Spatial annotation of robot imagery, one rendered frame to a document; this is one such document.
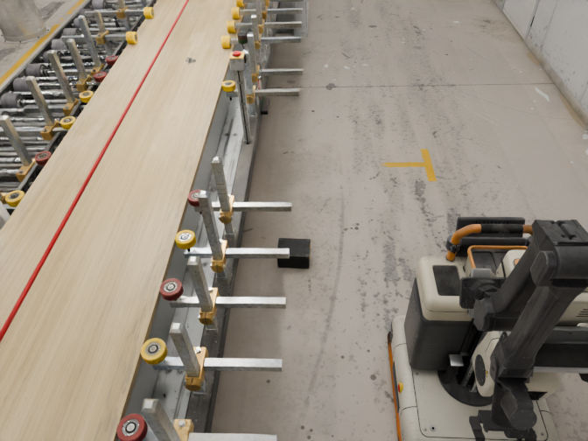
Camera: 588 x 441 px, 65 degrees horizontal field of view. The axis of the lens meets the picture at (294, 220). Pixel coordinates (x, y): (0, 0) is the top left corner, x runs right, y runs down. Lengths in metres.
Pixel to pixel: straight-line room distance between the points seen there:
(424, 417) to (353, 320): 0.75
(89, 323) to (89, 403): 0.30
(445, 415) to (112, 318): 1.39
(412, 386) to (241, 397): 0.85
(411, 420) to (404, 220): 1.50
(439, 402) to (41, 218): 1.87
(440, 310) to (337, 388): 0.86
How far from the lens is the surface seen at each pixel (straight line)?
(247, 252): 1.91
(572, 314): 1.49
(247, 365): 1.61
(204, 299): 1.68
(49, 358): 1.75
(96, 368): 1.66
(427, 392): 2.21
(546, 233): 0.95
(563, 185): 3.87
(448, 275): 1.89
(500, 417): 1.29
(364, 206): 3.30
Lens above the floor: 2.24
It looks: 45 degrees down
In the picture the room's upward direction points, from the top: 3 degrees counter-clockwise
